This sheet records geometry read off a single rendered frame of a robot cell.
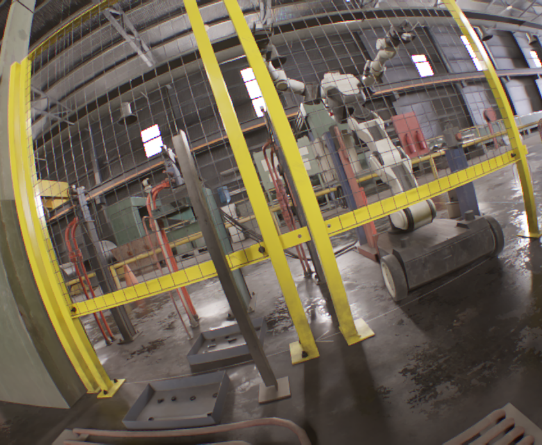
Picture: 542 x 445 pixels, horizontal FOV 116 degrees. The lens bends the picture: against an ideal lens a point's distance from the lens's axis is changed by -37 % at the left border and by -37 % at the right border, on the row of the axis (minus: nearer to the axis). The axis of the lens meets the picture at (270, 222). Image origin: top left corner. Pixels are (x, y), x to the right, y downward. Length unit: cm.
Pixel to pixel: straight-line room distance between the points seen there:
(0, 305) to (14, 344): 20
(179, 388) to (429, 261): 111
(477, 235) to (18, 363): 221
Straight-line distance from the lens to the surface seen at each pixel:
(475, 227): 126
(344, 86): 188
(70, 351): 144
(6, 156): 175
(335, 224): 95
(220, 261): 75
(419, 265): 112
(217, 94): 98
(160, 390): 119
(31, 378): 158
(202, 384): 109
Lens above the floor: 54
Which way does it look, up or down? 3 degrees down
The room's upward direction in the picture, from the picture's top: 19 degrees counter-clockwise
